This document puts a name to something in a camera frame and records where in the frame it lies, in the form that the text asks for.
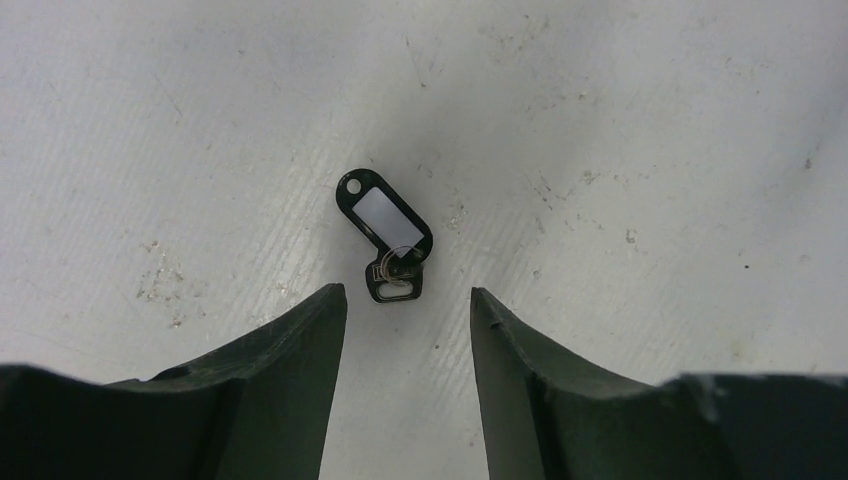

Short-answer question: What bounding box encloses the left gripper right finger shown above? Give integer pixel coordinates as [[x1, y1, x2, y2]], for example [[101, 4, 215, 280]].
[[470, 288, 847, 479]]

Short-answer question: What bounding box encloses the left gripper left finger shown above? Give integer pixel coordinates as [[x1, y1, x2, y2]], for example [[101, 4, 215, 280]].
[[1, 284, 347, 479]]

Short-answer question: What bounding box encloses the black key tag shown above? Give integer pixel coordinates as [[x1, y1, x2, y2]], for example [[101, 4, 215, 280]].
[[335, 168, 434, 304]]

